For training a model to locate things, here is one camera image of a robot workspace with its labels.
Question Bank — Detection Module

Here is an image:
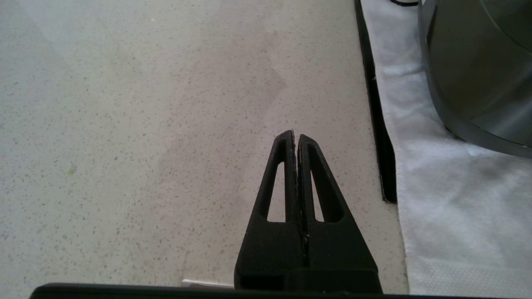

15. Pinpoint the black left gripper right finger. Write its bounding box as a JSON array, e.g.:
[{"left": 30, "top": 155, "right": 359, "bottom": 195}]
[{"left": 291, "top": 134, "right": 382, "bottom": 293}]

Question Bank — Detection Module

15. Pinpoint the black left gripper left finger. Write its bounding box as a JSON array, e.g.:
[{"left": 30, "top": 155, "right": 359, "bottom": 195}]
[{"left": 234, "top": 130, "right": 307, "bottom": 290}]

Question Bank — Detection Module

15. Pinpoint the dark grey rice cooker body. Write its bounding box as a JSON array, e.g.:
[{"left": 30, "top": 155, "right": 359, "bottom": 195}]
[{"left": 418, "top": 0, "right": 532, "bottom": 158}]

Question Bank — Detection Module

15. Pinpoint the white cloth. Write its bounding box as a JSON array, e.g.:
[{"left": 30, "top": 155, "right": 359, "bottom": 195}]
[{"left": 360, "top": 0, "right": 532, "bottom": 297}]

